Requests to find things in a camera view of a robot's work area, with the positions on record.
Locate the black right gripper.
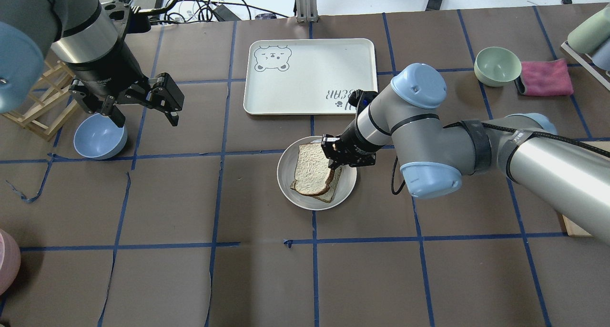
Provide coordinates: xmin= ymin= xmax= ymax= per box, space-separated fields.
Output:
xmin=321 ymin=119 xmax=377 ymax=170

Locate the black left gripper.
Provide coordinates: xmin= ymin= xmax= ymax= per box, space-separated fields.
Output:
xmin=68 ymin=41 xmax=184 ymax=129

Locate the bread slice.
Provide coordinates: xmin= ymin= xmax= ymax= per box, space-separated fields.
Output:
xmin=291 ymin=143 xmax=334 ymax=196
xmin=290 ymin=168 xmax=343 ymax=203

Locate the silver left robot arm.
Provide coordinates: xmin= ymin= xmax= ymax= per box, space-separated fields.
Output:
xmin=0 ymin=0 xmax=184 ymax=127

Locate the bread slice on plate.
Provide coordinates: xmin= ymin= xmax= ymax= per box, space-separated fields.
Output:
xmin=290 ymin=168 xmax=343 ymax=203

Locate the white round plate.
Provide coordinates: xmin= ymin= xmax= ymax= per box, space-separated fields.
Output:
xmin=276 ymin=136 xmax=357 ymax=211

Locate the blue bowl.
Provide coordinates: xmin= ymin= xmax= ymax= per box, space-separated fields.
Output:
xmin=73 ymin=113 xmax=128 ymax=160

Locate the wooden mug rack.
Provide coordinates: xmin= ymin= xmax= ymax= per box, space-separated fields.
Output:
xmin=1 ymin=60 xmax=78 ymax=142

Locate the cream bear serving tray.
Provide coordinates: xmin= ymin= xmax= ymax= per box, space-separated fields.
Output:
xmin=243 ymin=38 xmax=378 ymax=115

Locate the light green bowl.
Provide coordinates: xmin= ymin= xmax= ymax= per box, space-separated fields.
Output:
xmin=474 ymin=47 xmax=522 ymax=87

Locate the pink bowl with ice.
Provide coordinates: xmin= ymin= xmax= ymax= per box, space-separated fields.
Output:
xmin=0 ymin=229 xmax=21 ymax=295

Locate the pink cloth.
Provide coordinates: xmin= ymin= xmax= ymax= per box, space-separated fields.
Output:
xmin=514 ymin=58 xmax=574 ymax=97

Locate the wooden cutting board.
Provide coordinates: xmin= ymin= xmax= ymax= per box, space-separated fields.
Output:
xmin=562 ymin=142 xmax=610 ymax=237

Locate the blue cup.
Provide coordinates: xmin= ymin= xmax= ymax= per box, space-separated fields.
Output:
xmin=591 ymin=39 xmax=610 ymax=71

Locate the green cup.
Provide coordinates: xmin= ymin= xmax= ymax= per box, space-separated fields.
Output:
xmin=567 ymin=6 xmax=610 ymax=53

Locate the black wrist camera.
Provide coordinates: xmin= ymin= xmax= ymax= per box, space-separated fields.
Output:
xmin=101 ymin=0 xmax=164 ymax=37

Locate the aluminium frame post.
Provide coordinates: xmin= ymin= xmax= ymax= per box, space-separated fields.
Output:
xmin=295 ymin=0 xmax=319 ymax=23

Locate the white wire cup rack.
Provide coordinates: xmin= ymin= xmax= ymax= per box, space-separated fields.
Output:
xmin=560 ymin=41 xmax=610 ymax=91

